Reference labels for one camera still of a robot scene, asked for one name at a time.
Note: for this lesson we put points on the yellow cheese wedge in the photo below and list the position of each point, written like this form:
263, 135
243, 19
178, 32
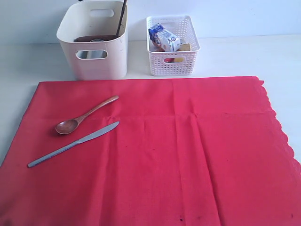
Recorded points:
184, 47

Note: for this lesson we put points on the pale green ceramic bowl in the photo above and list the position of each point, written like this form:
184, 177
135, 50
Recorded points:
92, 54

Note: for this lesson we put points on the blue silver milk carton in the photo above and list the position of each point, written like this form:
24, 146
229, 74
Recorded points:
163, 38

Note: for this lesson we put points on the stainless steel cup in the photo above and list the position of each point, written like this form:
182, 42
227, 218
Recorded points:
97, 40

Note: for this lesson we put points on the metal table knife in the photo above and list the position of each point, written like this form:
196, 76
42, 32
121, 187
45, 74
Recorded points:
89, 137

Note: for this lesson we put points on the brown wooden plate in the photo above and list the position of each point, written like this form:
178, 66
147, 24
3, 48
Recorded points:
95, 37

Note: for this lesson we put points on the fried chicken piece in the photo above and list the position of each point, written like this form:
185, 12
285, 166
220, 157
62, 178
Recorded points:
159, 50

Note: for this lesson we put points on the yellow lemon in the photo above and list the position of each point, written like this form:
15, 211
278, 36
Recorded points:
178, 60

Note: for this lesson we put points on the brown wooden spoon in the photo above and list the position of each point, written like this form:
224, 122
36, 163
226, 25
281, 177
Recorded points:
68, 126

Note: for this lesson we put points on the white perforated plastic basket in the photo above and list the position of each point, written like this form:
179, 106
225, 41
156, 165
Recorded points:
182, 27

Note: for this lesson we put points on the red table cloth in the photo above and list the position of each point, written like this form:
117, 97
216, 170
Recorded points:
187, 152

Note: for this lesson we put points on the red grilled sausage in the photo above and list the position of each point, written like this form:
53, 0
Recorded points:
169, 60

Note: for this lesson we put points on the cream plastic storage bin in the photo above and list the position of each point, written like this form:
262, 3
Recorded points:
98, 17

